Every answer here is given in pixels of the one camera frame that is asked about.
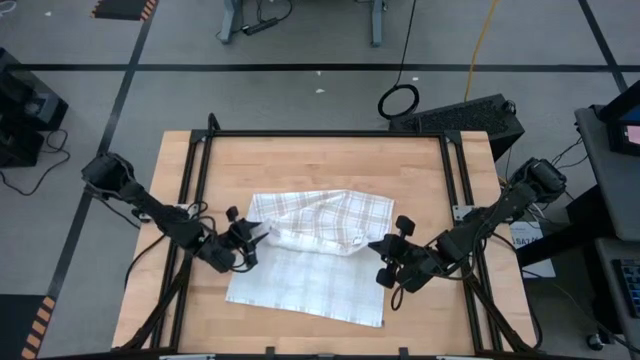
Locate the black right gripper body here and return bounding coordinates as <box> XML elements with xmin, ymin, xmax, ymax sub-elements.
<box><xmin>375</xmin><ymin>237</ymin><xmax>437</xmax><ymax>295</ymax></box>

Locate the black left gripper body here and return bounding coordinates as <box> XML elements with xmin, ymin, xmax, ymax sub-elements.
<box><xmin>223</xmin><ymin>222</ymin><xmax>259</xmax><ymax>271</ymax></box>

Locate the white plaid towel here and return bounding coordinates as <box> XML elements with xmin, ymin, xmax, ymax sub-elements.
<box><xmin>225</xmin><ymin>188</ymin><xmax>396</xmax><ymax>329</ymax></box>

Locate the white printed paper sheet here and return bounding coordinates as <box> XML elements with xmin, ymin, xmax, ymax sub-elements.
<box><xmin>508</xmin><ymin>219</ymin><xmax>558</xmax><ymax>280</ymax></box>

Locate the black perforated computer tower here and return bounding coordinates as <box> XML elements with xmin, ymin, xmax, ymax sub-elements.
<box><xmin>388</xmin><ymin>93</ymin><xmax>526</xmax><ymax>163</ymax></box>

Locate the black desk base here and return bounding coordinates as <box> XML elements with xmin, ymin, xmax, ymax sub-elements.
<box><xmin>516</xmin><ymin>183</ymin><xmax>624</xmax><ymax>336</ymax></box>

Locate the low grey desk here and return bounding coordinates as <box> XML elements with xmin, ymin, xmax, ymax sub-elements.
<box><xmin>593</xmin><ymin>236</ymin><xmax>640</xmax><ymax>335</ymax></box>

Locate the black power strip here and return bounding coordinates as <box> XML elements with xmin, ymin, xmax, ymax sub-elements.
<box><xmin>241</xmin><ymin>17</ymin><xmax>280</xmax><ymax>37</ymax></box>

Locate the grey desk leg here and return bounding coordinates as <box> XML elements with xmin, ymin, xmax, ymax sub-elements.
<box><xmin>368</xmin><ymin>0</ymin><xmax>387</xmax><ymax>48</ymax></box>
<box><xmin>216</xmin><ymin>0</ymin><xmax>245</xmax><ymax>45</ymax></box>

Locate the black keyboard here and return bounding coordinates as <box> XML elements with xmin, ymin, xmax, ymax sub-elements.
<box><xmin>611</xmin><ymin>257</ymin><xmax>640</xmax><ymax>320</ymax></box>

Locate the black mat with orange stripes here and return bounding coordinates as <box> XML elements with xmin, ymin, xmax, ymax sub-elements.
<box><xmin>89</xmin><ymin>0</ymin><xmax>160</xmax><ymax>22</ymax></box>
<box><xmin>0</xmin><ymin>293</ymin><xmax>58</xmax><ymax>360</ymax></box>

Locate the black equipment cart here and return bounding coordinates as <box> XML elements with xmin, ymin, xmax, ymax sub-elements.
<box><xmin>0</xmin><ymin>47</ymin><xmax>70</xmax><ymax>169</ymax></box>

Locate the black monitor with lit screen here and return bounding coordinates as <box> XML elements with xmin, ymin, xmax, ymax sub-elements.
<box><xmin>598</xmin><ymin>79</ymin><xmax>640</xmax><ymax>158</ymax></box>

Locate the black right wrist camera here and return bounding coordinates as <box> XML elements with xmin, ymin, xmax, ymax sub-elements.
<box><xmin>394</xmin><ymin>214</ymin><xmax>417</xmax><ymax>238</ymax></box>

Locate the black metal table frame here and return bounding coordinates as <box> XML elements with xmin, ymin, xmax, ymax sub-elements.
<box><xmin>115</xmin><ymin>112</ymin><xmax>545</xmax><ymax>357</ymax></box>

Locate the black hanging cable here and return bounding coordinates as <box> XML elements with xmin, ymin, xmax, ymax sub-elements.
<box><xmin>376</xmin><ymin>0</ymin><xmax>421</xmax><ymax>121</ymax></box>

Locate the yellow hanging cable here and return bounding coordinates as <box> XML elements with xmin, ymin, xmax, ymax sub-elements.
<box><xmin>463</xmin><ymin>0</ymin><xmax>501</xmax><ymax>103</ymax></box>

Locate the black floor cable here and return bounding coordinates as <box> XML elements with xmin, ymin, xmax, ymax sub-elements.
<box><xmin>0</xmin><ymin>128</ymin><xmax>72</xmax><ymax>197</ymax></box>

